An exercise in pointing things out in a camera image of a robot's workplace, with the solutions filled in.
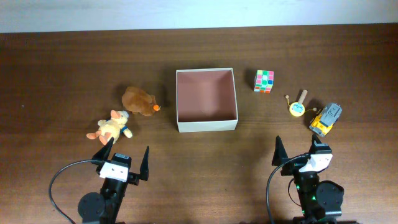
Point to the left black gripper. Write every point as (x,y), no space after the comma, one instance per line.
(134,178)

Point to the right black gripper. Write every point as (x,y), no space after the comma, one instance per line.
(293,165)

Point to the yellow grey toy truck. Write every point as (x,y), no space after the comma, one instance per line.
(324,120)

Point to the yellow wooden rattle drum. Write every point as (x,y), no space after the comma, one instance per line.
(297,108)

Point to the brown plush bear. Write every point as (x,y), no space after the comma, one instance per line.
(139,101)

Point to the multicolour puzzle cube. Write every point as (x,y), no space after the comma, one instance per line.
(263,81)

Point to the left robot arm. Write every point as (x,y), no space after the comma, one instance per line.
(103,206)

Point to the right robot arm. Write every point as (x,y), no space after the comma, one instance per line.
(320,201)

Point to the yellow plush duck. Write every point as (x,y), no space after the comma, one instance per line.
(111,129)

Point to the white cardboard box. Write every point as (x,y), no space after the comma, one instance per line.
(206,100)

